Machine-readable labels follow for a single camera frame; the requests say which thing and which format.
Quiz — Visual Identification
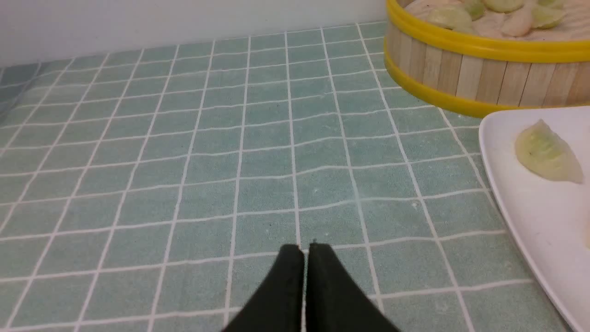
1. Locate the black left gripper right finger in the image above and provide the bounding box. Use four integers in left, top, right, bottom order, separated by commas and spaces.
306, 243, 399, 332

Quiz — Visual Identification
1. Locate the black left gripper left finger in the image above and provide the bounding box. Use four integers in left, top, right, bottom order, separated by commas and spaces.
223, 244, 304, 332

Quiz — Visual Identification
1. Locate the white square plate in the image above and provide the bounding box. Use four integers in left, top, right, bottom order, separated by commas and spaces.
478, 107, 590, 332

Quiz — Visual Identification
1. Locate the green dumpling on plate left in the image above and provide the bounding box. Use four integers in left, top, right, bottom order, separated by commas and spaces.
514, 119, 584, 184

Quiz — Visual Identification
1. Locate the green checkered tablecloth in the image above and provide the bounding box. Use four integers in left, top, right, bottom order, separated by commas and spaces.
0, 22, 568, 332

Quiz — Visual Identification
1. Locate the bamboo steamer basket yellow rim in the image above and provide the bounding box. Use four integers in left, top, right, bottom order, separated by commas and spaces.
384, 0, 590, 118

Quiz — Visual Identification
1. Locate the green dumpling in steamer left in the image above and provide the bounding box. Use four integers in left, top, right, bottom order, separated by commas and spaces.
426, 6, 475, 34

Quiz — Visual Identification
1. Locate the green dumpling in steamer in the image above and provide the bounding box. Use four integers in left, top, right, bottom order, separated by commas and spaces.
482, 0, 525, 13
426, 6, 475, 34
531, 6, 566, 30
462, 0, 485, 21

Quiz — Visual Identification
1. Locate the green dumpling in steamer middle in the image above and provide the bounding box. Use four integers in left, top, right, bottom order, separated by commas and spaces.
462, 0, 485, 21

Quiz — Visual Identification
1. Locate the white dumpling in steamer centre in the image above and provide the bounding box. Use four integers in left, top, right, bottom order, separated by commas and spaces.
500, 6, 534, 38

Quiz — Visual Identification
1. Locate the green dumpling in steamer back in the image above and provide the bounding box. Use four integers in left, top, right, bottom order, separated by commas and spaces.
482, 0, 525, 13

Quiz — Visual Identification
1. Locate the green dumpling in steamer right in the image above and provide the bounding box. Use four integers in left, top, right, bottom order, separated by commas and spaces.
531, 6, 566, 30

